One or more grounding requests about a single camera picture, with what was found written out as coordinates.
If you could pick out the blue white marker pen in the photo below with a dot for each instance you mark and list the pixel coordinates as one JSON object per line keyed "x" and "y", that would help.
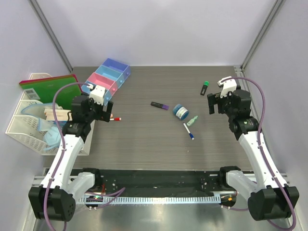
{"x": 190, "y": 134}

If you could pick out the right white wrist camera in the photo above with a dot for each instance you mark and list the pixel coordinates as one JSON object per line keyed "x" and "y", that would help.
{"x": 228, "y": 84}

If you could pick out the pink plastic bin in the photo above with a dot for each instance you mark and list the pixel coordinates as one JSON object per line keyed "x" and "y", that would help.
{"x": 109, "y": 84}

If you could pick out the light blue end bin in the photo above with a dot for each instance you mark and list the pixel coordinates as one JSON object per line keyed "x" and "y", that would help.
{"x": 87, "y": 91}

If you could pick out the wooden blocks stack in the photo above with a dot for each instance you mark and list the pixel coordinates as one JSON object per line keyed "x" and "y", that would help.
{"x": 61, "y": 114}

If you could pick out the red white marker pen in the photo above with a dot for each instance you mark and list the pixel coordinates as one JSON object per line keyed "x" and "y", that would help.
{"x": 116, "y": 119}

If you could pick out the purple plastic bin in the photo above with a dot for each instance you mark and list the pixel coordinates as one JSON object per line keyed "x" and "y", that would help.
{"x": 118, "y": 66}

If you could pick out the white mesh desk organizer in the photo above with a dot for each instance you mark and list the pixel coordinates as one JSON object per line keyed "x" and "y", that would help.
{"x": 23, "y": 128}

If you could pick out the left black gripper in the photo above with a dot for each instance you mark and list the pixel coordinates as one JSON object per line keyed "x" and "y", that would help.
{"x": 104, "y": 115}

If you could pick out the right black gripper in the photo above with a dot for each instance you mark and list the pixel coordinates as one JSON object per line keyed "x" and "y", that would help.
{"x": 220, "y": 100}

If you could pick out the white slotted cable duct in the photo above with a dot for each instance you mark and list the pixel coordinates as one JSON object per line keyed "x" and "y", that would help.
{"x": 151, "y": 201}

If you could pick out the blue face masks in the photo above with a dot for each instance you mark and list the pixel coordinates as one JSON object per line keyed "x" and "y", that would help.
{"x": 40, "y": 110}

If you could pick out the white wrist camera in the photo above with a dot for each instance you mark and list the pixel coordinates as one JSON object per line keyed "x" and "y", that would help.
{"x": 228, "y": 84}
{"x": 97, "y": 93}

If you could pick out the light green correction tape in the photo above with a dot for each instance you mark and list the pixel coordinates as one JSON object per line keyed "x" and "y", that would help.
{"x": 191, "y": 121}

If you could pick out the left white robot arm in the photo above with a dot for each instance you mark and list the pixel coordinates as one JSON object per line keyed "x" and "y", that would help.
{"x": 56, "y": 196}

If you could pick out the purple black highlighter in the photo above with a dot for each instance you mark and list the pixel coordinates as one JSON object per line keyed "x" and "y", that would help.
{"x": 159, "y": 105}

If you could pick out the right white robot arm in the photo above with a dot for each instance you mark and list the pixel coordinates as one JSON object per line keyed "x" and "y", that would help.
{"x": 269, "y": 196}

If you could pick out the blue plastic bin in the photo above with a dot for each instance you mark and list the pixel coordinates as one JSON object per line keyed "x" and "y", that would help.
{"x": 111, "y": 74}

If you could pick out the green folder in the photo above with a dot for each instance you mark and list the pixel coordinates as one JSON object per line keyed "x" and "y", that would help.
{"x": 44, "y": 89}

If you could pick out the blue slime jar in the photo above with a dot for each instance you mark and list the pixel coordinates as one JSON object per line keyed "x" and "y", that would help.
{"x": 180, "y": 111}

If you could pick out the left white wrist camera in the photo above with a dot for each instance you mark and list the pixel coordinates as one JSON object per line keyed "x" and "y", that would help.
{"x": 97, "y": 93}

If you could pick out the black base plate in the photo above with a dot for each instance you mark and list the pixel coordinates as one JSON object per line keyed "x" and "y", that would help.
{"x": 156, "y": 183}

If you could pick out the green black highlighter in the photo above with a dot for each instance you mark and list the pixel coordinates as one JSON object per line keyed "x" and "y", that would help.
{"x": 204, "y": 88}

